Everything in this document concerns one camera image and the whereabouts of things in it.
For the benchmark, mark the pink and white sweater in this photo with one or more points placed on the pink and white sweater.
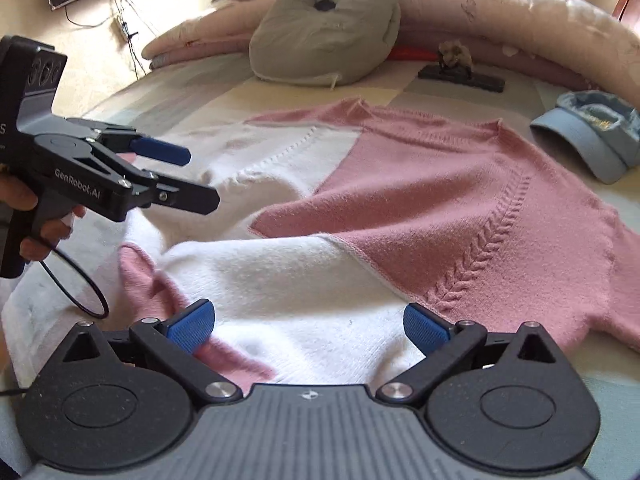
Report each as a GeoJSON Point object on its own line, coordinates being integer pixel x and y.
{"type": "Point", "coordinates": [425, 200]}

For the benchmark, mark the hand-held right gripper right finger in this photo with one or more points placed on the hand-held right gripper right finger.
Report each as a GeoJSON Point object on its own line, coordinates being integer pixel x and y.
{"type": "Point", "coordinates": [425, 327]}

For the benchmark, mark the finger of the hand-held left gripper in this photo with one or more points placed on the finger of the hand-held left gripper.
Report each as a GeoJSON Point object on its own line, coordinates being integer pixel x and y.
{"type": "Point", "coordinates": [195, 200]}
{"type": "Point", "coordinates": [160, 150]}

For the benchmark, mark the light blue cap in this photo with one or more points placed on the light blue cap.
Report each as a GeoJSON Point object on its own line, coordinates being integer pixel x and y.
{"type": "Point", "coordinates": [585, 145]}

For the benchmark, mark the black phone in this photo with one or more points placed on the black phone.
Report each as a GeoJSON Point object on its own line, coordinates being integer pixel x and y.
{"type": "Point", "coordinates": [480, 82]}

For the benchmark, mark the white power strip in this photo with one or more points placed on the white power strip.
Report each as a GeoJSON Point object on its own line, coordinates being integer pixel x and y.
{"type": "Point", "coordinates": [122, 27]}

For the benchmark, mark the pink quilt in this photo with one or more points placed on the pink quilt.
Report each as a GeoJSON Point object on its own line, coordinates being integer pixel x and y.
{"type": "Point", "coordinates": [500, 55]}

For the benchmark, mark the wooden bed headboard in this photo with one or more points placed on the wooden bed headboard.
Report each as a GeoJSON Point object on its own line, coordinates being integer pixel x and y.
{"type": "Point", "coordinates": [627, 5]}

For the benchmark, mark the knitted flower ornament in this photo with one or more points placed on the knitted flower ornament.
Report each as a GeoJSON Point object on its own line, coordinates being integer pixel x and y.
{"type": "Point", "coordinates": [455, 55]}

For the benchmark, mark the person's left hand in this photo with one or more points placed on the person's left hand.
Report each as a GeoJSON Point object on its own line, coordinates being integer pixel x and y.
{"type": "Point", "coordinates": [17, 195]}

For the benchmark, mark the grey cat face cushion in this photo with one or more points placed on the grey cat face cushion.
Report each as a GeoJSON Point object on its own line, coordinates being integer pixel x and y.
{"type": "Point", "coordinates": [320, 35]}

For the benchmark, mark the beige floral quilt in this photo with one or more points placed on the beige floral quilt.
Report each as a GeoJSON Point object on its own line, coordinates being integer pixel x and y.
{"type": "Point", "coordinates": [550, 15]}

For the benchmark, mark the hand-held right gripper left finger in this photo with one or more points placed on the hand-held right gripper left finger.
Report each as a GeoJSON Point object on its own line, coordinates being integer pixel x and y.
{"type": "Point", "coordinates": [192, 327]}

